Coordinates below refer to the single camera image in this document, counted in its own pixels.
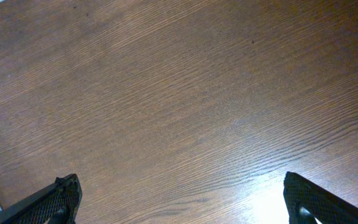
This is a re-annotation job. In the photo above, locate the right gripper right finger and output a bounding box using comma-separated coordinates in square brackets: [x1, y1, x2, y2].
[283, 172, 358, 224]

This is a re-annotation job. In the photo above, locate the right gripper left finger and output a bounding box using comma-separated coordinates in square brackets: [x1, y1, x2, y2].
[0, 174, 82, 224]

